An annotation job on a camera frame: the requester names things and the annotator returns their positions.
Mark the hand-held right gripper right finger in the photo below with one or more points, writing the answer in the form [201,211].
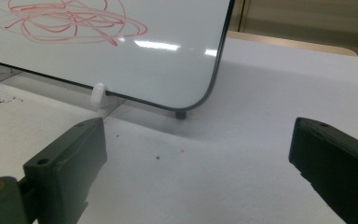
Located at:
[338,168]

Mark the white whiteboard with black rim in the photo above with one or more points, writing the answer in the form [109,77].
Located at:
[105,68]

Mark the wooden table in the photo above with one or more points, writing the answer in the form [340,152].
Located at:
[292,43]

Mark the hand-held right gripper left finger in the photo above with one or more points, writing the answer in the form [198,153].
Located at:
[65,168]

